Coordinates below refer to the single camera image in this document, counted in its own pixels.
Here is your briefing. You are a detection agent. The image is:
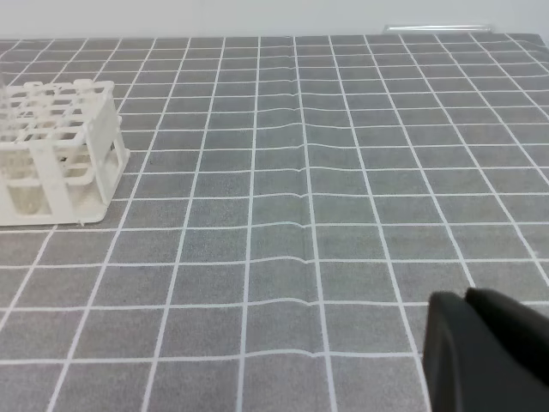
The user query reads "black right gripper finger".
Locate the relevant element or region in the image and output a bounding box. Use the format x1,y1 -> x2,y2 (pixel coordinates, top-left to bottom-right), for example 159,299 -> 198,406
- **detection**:
422,288 -> 548,411

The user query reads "white test tube rack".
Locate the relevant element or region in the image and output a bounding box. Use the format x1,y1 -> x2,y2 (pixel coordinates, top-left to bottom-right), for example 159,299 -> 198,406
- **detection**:
1,79 -> 130,227

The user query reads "grey checked tablecloth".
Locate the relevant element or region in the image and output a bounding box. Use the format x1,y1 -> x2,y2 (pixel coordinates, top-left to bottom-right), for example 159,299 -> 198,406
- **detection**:
1,33 -> 548,411

